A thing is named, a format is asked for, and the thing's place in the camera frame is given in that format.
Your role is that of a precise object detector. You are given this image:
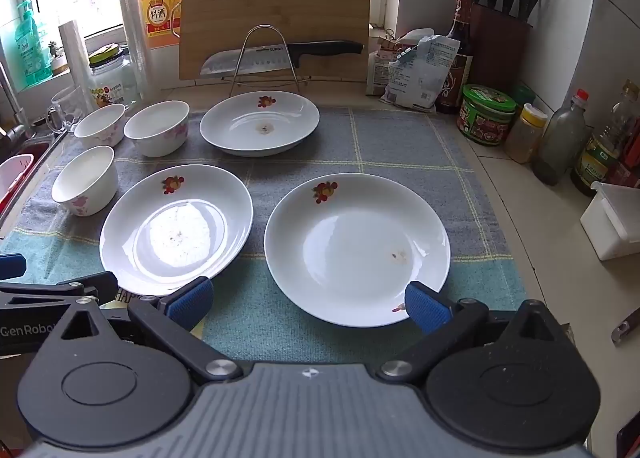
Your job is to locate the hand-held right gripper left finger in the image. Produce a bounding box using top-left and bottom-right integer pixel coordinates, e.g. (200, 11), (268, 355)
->
(50, 276), (244, 387)

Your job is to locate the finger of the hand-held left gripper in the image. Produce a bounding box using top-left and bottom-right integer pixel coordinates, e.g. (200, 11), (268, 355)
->
(0, 272), (119, 356)
(0, 254), (27, 280)

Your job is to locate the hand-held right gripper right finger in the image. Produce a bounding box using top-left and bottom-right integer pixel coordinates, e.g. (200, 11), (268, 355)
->
(376, 281), (571, 386)

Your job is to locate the white plate fruit print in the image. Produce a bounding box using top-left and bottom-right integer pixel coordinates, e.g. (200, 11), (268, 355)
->
(264, 174), (452, 328)
(199, 91), (321, 156)
(99, 164), (254, 297)

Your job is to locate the white bowl pink floral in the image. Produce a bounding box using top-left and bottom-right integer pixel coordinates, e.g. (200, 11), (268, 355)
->
(123, 100), (191, 158)
(51, 146), (119, 217)
(74, 104), (127, 148)

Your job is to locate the beige printed card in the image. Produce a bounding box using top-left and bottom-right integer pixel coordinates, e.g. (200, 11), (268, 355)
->
(102, 287), (139, 309)

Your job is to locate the red and white basin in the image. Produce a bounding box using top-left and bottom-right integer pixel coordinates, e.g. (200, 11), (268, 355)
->
(0, 155), (37, 225)

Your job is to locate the grey teal checked cloth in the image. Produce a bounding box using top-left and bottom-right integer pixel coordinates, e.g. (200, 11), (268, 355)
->
(0, 105), (528, 374)

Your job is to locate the steel faucet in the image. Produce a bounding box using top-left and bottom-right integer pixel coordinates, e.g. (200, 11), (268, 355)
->
(0, 63), (32, 139)

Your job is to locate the clear glass mug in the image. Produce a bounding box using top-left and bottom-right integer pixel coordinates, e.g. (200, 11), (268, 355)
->
(47, 85), (94, 134)

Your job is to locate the small yellow lidded jar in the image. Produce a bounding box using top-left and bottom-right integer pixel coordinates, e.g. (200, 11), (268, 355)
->
(505, 104), (549, 164)

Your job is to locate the green lidded sauce jar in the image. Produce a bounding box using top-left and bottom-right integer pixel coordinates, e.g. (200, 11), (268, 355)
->
(456, 84), (517, 146)

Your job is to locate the metal tool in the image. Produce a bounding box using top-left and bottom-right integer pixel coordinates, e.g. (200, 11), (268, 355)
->
(611, 307), (640, 347)

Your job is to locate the white plastic seasoning box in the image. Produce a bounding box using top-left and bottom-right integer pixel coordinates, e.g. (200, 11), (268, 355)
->
(580, 182), (640, 262)

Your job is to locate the glass jar green lid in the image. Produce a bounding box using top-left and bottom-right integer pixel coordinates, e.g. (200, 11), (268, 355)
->
(89, 44), (142, 110)

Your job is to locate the glass bottle red cap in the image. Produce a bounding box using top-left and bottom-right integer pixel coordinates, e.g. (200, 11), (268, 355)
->
(531, 89), (594, 186)

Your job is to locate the small potted plant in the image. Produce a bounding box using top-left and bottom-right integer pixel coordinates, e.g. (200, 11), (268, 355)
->
(48, 40), (69, 74)

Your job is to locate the short plastic wrap roll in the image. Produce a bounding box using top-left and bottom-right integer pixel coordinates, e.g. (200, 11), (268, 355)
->
(58, 20), (97, 109)

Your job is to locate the teal dish soap bottle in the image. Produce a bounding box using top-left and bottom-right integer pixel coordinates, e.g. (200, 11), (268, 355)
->
(14, 0), (53, 87)

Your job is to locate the oil bottle green label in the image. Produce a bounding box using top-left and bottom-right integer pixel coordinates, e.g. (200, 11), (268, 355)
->
(570, 82), (637, 197)

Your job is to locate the dark sauce bottle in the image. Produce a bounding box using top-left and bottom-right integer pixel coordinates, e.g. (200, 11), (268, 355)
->
(437, 0), (475, 115)

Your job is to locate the white plastic bag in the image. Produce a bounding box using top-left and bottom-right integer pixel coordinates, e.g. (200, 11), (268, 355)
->
(380, 35), (462, 112)

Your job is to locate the red packet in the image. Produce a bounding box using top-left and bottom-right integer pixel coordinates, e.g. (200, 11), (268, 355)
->
(617, 135), (640, 186)

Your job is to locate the tall plastic wrap roll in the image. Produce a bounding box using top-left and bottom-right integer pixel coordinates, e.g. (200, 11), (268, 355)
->
(117, 0), (162, 100)

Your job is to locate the brown wooden knife block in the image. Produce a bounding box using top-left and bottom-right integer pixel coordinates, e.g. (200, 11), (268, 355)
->
(469, 3), (533, 95)

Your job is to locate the metal wire rack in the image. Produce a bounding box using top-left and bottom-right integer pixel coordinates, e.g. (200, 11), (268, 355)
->
(222, 24), (308, 94)

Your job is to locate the black handled kitchen knife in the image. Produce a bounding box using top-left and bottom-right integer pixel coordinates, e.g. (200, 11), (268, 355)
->
(200, 39), (365, 76)

